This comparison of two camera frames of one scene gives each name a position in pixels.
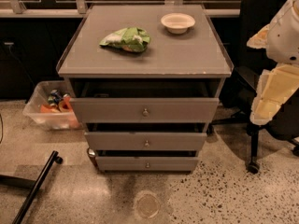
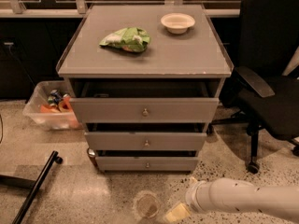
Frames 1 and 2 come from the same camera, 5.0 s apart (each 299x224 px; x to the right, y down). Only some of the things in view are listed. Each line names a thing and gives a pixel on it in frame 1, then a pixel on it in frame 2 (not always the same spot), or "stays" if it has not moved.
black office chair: x=257 y=9 stays
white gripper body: x=284 y=39 to x=191 y=198
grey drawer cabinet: x=145 y=79 stays
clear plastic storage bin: x=49 y=106 stays
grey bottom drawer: x=147 y=161 stays
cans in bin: x=55 y=97 stays
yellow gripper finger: x=274 y=88 to x=179 y=212
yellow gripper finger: x=261 y=39 to x=192 y=180
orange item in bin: x=65 y=105 stays
